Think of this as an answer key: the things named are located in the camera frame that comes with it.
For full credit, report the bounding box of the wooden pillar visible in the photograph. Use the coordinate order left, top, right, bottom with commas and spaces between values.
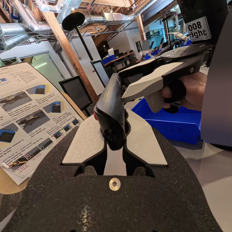
42, 11, 99, 105

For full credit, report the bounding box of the silver air duct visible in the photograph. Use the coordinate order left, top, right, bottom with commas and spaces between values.
0, 0, 160, 51

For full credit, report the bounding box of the black display panel stand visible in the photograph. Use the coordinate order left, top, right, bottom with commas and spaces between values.
91, 59, 110, 87

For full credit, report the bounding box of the black pole stand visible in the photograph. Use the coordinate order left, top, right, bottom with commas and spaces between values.
62, 12, 94, 62

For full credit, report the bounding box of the instruction sheet on stand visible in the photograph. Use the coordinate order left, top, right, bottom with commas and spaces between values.
0, 62, 87, 194

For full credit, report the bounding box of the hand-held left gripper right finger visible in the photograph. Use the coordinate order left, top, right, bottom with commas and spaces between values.
122, 109, 168, 176

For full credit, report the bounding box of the blue storage box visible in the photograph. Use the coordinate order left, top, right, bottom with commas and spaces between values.
103, 54, 116, 65

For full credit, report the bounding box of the person's right hand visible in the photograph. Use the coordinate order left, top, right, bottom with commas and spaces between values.
161, 72, 208, 111

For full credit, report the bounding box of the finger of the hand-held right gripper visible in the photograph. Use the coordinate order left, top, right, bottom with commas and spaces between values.
118, 57, 160, 79
122, 62, 184, 104

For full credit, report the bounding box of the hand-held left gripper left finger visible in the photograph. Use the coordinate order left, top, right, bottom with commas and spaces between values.
62, 115, 108, 176

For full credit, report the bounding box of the black remote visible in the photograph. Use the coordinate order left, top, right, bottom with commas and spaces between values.
94, 73, 130, 151

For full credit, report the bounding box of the black floor sign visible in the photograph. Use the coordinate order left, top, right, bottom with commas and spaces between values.
59, 76, 93, 109

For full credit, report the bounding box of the wooden background desk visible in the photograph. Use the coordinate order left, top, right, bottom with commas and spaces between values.
103, 52, 136, 68

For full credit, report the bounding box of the blue plastic bin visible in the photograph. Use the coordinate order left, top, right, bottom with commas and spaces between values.
131, 98, 202, 145

